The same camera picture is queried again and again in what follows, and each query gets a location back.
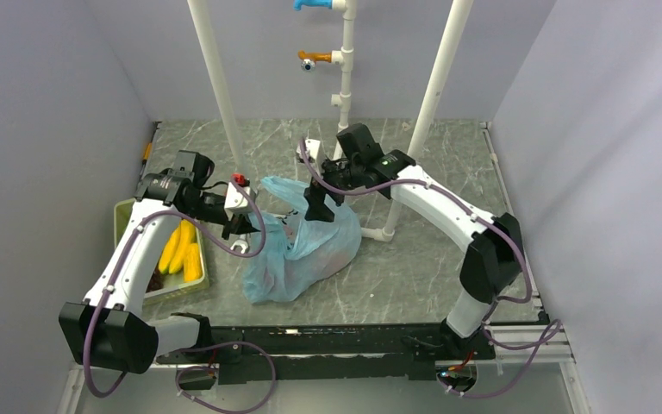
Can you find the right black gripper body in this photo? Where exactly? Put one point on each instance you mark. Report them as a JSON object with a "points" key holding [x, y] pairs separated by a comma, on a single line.
{"points": [[343, 177]]}

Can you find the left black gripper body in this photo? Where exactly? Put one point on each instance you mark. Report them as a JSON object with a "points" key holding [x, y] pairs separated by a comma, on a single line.
{"points": [[207, 209]]}

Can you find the light blue plastic bag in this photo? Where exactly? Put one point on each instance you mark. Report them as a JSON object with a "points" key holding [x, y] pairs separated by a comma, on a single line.
{"points": [[298, 253]]}

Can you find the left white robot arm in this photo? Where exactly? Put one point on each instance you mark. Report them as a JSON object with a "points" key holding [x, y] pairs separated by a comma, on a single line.
{"points": [[105, 329]]}

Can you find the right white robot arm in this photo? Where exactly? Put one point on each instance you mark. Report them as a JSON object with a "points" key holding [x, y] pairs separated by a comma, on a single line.
{"points": [[492, 245]]}

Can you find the yellow fake banana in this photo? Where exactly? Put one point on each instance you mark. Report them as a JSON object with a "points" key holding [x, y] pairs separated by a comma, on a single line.
{"points": [[176, 249]]}

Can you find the yellow fake fruit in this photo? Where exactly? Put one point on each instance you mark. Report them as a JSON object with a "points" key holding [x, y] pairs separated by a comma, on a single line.
{"points": [[192, 266]]}

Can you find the dark fake grapes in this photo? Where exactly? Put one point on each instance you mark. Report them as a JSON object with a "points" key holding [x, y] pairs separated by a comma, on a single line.
{"points": [[156, 281]]}

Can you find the silver wrench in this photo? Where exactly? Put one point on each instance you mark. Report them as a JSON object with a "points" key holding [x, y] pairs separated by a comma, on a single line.
{"points": [[241, 245]]}

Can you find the pale green fruit basket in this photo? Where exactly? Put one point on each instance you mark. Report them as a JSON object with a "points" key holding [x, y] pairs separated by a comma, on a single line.
{"points": [[171, 285]]}

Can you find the blue clamp on pipe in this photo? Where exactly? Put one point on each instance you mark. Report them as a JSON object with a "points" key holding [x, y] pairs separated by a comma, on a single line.
{"points": [[299, 4]]}

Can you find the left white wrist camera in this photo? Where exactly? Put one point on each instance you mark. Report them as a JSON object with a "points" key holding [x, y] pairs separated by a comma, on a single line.
{"points": [[240, 196]]}

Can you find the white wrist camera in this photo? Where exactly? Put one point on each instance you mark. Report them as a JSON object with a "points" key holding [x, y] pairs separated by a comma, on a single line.
{"points": [[240, 196], [313, 151]]}

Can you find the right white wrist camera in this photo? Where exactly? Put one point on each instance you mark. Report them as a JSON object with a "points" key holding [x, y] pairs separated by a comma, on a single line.
{"points": [[313, 151]]}

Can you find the orange handled tool at wall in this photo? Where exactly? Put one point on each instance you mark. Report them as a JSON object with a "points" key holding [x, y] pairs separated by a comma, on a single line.
{"points": [[145, 155]]}

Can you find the white PVC pipe frame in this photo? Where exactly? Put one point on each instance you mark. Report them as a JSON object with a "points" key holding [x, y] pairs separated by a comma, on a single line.
{"points": [[396, 175]]}

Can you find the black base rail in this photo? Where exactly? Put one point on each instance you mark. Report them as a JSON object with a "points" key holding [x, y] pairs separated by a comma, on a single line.
{"points": [[415, 351]]}

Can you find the aluminium extrusion frame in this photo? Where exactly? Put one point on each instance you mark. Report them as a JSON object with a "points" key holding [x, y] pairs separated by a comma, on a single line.
{"points": [[543, 342]]}

